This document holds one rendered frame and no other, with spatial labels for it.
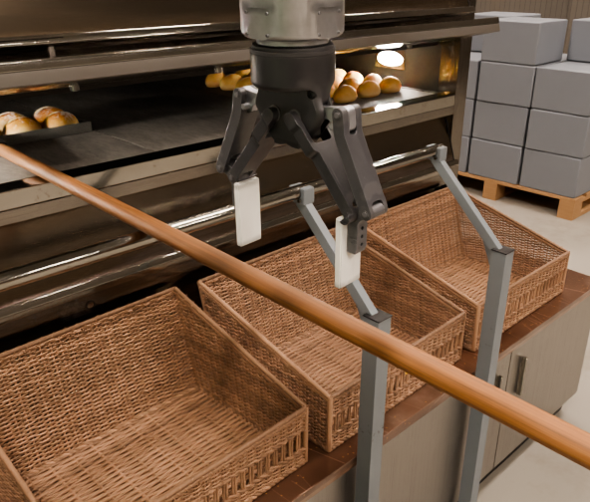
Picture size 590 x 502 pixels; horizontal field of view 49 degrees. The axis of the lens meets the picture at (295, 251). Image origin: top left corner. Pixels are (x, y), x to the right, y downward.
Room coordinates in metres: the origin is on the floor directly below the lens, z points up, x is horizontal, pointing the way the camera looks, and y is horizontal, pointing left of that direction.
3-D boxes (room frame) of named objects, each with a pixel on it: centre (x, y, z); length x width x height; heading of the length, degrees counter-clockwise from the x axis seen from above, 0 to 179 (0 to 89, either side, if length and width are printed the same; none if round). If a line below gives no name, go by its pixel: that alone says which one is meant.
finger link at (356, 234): (0.53, -0.06, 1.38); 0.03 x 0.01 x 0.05; 46
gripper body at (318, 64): (0.59, 0.00, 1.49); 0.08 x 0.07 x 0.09; 46
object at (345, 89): (2.41, -0.03, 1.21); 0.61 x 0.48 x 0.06; 43
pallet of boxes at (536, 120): (4.89, -1.76, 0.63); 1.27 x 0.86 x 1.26; 44
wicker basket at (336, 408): (1.51, -0.11, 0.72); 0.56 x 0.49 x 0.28; 135
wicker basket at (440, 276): (1.93, -0.55, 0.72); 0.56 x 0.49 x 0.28; 133
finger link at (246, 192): (0.64, 0.05, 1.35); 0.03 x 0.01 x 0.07; 136
